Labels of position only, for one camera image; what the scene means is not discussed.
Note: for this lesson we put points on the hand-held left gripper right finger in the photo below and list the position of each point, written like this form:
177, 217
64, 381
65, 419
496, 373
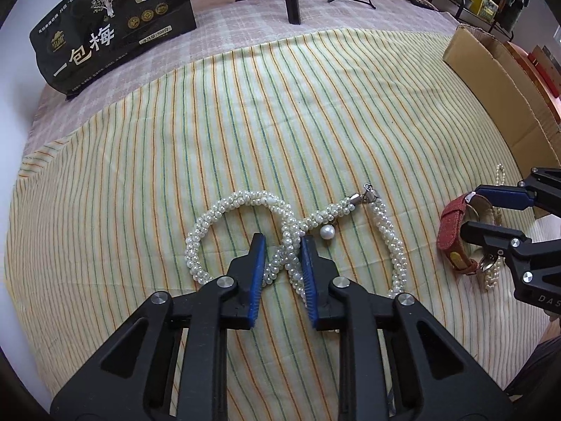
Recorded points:
308, 285

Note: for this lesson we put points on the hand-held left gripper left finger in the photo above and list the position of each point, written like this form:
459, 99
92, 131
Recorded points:
257, 280

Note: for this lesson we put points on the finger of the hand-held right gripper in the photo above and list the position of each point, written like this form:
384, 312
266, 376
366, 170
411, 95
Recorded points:
484, 234
499, 195

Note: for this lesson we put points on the brown cardboard box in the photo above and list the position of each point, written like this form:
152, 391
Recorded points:
482, 65

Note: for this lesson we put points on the red book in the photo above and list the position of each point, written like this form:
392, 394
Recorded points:
548, 70

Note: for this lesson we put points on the orange round board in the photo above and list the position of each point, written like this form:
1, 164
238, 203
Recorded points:
526, 63

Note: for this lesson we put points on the yellow striped cloth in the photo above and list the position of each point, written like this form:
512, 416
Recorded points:
131, 162

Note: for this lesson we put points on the yellow box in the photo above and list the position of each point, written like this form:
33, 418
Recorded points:
482, 4

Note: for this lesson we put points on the black printed gift box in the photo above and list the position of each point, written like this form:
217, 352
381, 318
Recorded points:
109, 44

